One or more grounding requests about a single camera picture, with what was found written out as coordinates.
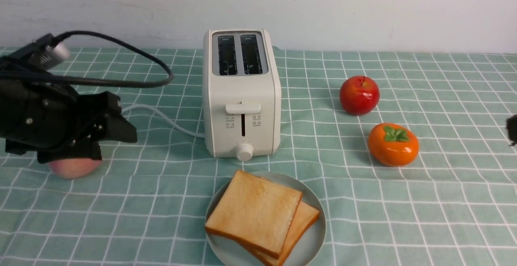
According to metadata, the white two-slot toaster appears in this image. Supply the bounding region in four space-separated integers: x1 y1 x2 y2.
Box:
202 29 282 161

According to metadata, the red apple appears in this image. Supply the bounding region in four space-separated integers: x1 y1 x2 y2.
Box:
339 75 380 116

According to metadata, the toast slice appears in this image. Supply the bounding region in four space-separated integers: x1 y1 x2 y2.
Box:
205 170 303 258
238 177 320 266

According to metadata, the pink yellow peach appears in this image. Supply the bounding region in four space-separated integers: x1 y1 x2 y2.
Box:
48 159 102 180

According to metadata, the orange persimmon with green leaf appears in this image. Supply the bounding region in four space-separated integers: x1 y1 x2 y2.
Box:
367 123 420 167

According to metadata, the green checkered tablecloth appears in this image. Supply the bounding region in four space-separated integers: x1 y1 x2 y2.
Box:
0 48 517 266

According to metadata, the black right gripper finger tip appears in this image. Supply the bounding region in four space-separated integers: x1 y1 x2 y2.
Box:
506 115 517 147

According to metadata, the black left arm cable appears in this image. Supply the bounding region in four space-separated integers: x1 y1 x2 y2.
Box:
0 31 174 88

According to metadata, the white power cord with plug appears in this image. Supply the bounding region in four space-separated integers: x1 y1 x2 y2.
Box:
121 104 205 139

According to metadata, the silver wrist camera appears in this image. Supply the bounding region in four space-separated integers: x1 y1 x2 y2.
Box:
11 33 71 70

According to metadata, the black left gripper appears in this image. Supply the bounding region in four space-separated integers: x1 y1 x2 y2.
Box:
1 80 137 164

